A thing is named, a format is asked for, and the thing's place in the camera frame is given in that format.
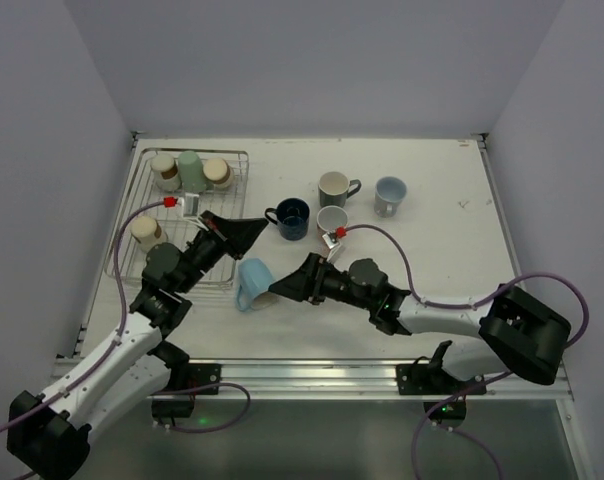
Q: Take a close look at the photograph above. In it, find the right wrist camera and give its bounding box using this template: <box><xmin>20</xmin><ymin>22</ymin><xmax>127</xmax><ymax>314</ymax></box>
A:
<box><xmin>322</xmin><ymin>231</ymin><xmax>344</xmax><ymax>263</ymax></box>

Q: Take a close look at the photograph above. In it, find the grey mug cream inside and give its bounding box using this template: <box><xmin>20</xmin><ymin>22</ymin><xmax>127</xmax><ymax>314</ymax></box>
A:
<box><xmin>318</xmin><ymin>171</ymin><xmax>362</xmax><ymax>208</ymax></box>

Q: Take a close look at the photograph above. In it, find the cream cup brown band left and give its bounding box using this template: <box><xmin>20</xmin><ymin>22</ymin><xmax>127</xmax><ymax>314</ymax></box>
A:
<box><xmin>150</xmin><ymin>153</ymin><xmax>181</xmax><ymax>192</ymax></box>

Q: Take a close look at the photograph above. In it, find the pink dotted mug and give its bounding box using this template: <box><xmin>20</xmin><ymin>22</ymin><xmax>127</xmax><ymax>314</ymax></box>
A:
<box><xmin>316</xmin><ymin>205</ymin><xmax>349</xmax><ymax>238</ymax></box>

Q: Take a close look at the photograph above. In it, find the dark navy mug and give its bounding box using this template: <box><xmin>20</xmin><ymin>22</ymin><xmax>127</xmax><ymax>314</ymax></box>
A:
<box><xmin>264</xmin><ymin>198</ymin><xmax>310</xmax><ymax>241</ymax></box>

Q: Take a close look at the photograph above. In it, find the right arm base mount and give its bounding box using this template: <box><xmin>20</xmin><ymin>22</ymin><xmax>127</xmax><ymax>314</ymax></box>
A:
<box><xmin>395</xmin><ymin>340</ymin><xmax>487</xmax><ymax>427</ymax></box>

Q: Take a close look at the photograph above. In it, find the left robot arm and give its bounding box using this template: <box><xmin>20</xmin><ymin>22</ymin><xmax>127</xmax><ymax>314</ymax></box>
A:
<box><xmin>6</xmin><ymin>211</ymin><xmax>267</xmax><ymax>479</ymax></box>

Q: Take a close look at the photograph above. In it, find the cream cup brown band right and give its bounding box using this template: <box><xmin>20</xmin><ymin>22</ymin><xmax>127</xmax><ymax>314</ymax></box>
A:
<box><xmin>203</xmin><ymin>157</ymin><xmax>234</xmax><ymax>189</ymax></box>

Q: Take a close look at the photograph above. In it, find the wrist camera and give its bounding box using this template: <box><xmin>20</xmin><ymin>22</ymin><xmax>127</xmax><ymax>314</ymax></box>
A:
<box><xmin>322</xmin><ymin>231</ymin><xmax>344</xmax><ymax>263</ymax></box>
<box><xmin>179</xmin><ymin>192</ymin><xmax>200</xmax><ymax>221</ymax></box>

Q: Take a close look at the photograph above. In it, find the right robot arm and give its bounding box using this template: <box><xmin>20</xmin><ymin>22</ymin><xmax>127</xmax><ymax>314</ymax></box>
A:
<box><xmin>269</xmin><ymin>253</ymin><xmax>571</xmax><ymax>385</ymax></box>

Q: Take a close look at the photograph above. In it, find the aluminium mounting rail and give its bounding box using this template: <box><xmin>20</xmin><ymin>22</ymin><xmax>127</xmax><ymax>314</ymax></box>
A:
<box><xmin>46</xmin><ymin>355</ymin><xmax>573</xmax><ymax>401</ymax></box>

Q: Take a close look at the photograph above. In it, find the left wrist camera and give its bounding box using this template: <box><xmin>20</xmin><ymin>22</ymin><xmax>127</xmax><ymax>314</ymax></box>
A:
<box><xmin>179</xmin><ymin>192</ymin><xmax>200</xmax><ymax>221</ymax></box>

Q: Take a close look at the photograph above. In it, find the grey blue mug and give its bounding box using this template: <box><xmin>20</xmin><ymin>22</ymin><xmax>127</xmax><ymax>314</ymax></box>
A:
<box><xmin>374</xmin><ymin>176</ymin><xmax>407</xmax><ymax>218</ymax></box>

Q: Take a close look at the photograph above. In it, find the light blue mug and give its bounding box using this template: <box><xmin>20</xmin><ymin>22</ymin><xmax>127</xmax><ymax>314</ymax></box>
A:
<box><xmin>235</xmin><ymin>258</ymin><xmax>277</xmax><ymax>312</ymax></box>

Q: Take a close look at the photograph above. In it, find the cream cup brown band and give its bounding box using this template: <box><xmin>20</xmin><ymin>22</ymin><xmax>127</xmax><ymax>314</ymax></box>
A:
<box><xmin>203</xmin><ymin>157</ymin><xmax>234</xmax><ymax>189</ymax></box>
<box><xmin>150</xmin><ymin>153</ymin><xmax>181</xmax><ymax>192</ymax></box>

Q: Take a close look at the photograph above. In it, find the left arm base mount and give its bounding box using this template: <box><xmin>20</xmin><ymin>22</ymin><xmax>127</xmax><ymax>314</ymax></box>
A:
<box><xmin>151</xmin><ymin>363</ymin><xmax>222</xmax><ymax>423</ymax></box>

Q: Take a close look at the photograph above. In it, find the mint green cup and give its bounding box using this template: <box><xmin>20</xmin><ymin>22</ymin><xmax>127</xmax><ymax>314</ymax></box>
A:
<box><xmin>177</xmin><ymin>150</ymin><xmax>213</xmax><ymax>194</ymax></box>

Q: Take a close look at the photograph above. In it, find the purple cable at left base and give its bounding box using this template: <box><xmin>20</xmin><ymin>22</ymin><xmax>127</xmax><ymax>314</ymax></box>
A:
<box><xmin>154</xmin><ymin>381</ymin><xmax>257</xmax><ymax>433</ymax></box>

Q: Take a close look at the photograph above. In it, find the metal wire dish rack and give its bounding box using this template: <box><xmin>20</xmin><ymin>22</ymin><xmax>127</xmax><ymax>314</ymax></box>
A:
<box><xmin>104</xmin><ymin>147</ymin><xmax>251</xmax><ymax>291</ymax></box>

